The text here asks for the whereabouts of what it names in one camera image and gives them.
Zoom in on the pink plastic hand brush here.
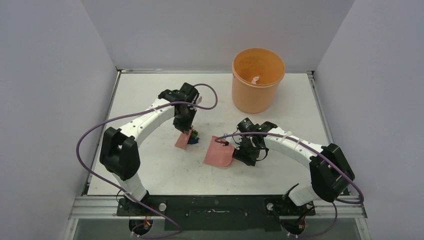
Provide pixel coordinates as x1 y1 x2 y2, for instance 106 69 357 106
174 126 194 150

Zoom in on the blue paper scrap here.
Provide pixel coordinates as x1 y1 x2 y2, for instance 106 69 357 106
187 137 200 145

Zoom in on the pink plastic dustpan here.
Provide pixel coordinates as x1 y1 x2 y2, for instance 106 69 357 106
203 135 235 168

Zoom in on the orange plastic bucket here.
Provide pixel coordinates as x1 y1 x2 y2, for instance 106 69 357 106
232 48 286 114

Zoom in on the white paper scrap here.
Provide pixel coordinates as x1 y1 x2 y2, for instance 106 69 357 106
251 76 260 85

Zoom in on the green paper scrap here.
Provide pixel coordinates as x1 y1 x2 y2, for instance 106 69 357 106
191 130 199 138

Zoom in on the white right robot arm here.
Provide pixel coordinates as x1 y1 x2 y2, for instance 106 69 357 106
230 118 355 215

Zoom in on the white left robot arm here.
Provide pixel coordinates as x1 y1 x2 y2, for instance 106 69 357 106
99 82 200 216

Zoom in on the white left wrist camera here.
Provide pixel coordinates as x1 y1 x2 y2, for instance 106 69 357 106
193 94 202 105

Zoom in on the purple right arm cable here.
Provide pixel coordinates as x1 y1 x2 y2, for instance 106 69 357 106
214 131 365 238

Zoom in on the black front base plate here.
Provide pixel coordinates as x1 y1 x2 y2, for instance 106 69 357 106
116 195 316 232

